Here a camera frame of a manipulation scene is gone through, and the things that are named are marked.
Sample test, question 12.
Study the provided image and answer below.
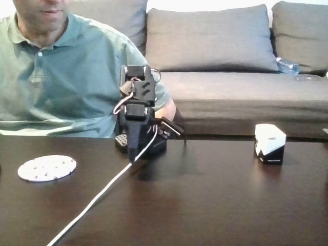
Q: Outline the white cable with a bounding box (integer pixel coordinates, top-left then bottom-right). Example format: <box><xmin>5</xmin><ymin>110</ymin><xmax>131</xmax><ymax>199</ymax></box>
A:
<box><xmin>47</xmin><ymin>127</ymin><xmax>158</xmax><ymax>246</ymax></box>

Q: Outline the round white patterned coaster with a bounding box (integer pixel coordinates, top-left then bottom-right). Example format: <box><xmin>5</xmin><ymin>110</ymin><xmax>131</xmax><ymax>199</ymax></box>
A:
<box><xmin>17</xmin><ymin>155</ymin><xmax>77</xmax><ymax>182</ymax></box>

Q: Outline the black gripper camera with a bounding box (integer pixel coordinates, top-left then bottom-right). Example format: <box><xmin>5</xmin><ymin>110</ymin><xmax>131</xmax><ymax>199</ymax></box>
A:
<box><xmin>153</xmin><ymin>116</ymin><xmax>185</xmax><ymax>141</ymax></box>

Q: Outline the clear plastic water bottle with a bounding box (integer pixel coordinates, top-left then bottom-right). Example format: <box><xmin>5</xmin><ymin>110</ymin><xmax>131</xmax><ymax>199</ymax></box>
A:
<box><xmin>275</xmin><ymin>57</ymin><xmax>301</xmax><ymax>75</ymax></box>

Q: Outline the grey sofa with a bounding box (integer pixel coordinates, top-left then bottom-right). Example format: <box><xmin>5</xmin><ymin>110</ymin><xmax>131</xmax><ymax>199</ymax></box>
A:
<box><xmin>69</xmin><ymin>0</ymin><xmax>328</xmax><ymax>140</ymax></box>

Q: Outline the black perforated table clamp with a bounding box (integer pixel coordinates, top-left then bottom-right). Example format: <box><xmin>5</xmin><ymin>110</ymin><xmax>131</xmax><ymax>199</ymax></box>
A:
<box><xmin>114</xmin><ymin>133</ymin><xmax>129</xmax><ymax>154</ymax></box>

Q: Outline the clear plastic wrapper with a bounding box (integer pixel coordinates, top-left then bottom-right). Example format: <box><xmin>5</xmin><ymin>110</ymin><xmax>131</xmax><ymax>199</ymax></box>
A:
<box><xmin>294</xmin><ymin>74</ymin><xmax>324</xmax><ymax>82</ymax></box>

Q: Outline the grey sofa back cushion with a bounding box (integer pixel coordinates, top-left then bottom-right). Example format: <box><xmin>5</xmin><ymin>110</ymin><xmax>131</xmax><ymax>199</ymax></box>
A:
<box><xmin>145</xmin><ymin>4</ymin><xmax>280</xmax><ymax>73</ymax></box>
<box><xmin>69</xmin><ymin>0</ymin><xmax>149</xmax><ymax>56</ymax></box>
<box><xmin>271</xmin><ymin>1</ymin><xmax>328</xmax><ymax>75</ymax></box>

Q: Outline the person in green shirt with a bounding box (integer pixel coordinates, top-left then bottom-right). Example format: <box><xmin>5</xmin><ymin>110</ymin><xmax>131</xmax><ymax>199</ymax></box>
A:
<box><xmin>0</xmin><ymin>0</ymin><xmax>177</xmax><ymax>139</ymax></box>

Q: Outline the white and black servo box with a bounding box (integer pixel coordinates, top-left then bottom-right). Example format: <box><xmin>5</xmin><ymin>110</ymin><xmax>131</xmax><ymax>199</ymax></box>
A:
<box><xmin>254</xmin><ymin>124</ymin><xmax>287</xmax><ymax>165</ymax></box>

